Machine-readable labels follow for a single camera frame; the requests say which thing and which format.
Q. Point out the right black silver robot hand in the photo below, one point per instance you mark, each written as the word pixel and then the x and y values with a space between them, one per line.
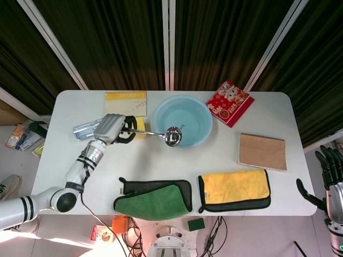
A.
pixel 335 198

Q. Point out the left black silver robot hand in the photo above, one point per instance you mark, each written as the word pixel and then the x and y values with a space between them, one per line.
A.
pixel 110 127

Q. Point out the stainless steel ladle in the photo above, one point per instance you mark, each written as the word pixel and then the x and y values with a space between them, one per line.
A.
pixel 172 136

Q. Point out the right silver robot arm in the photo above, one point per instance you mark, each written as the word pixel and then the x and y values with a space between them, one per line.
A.
pixel 336 238

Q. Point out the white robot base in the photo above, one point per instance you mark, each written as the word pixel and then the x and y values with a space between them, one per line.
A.
pixel 171 241

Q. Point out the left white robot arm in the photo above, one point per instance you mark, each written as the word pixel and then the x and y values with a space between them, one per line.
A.
pixel 77 171

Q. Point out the clear plastic bottle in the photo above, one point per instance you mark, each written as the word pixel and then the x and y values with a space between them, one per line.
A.
pixel 83 131

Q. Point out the light blue plastic basin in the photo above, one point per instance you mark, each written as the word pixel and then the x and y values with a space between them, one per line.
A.
pixel 193 117

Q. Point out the yellow white booklet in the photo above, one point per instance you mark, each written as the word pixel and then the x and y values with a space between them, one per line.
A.
pixel 123 103

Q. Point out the black green device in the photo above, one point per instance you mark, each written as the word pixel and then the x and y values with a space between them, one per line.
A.
pixel 37 125

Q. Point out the yellow green packet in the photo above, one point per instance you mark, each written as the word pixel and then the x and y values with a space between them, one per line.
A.
pixel 38 151

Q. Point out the blue white packet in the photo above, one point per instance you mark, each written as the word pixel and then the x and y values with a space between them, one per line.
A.
pixel 28 140

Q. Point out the dark curtain panel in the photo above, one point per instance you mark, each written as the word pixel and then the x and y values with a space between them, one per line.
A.
pixel 225 40
pixel 112 42
pixel 319 75
pixel 18 59

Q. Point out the brown cover spiral notebook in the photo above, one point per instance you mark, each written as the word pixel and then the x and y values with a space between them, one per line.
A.
pixel 264 152

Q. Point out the green grey microfibre cloth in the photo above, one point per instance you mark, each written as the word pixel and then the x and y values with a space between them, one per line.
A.
pixel 152 202

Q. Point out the orange packet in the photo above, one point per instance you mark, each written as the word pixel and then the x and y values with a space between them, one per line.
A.
pixel 20 130

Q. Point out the orange box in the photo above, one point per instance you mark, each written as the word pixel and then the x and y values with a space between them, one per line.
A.
pixel 119 225

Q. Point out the yellow grey microfibre cloth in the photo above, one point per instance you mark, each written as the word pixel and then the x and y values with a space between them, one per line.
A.
pixel 235 187

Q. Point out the red yellow snack packet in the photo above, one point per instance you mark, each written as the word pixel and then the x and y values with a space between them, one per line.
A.
pixel 103 234

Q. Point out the white sneaker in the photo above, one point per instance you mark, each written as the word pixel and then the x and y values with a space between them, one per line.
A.
pixel 9 186
pixel 24 227

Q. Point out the red spiral calendar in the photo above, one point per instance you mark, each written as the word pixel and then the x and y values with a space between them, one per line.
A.
pixel 230 104

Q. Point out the green sponge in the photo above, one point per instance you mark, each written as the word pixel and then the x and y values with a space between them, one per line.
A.
pixel 195 224

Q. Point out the white frame post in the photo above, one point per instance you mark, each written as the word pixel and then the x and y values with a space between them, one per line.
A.
pixel 56 45
pixel 168 45
pixel 276 45

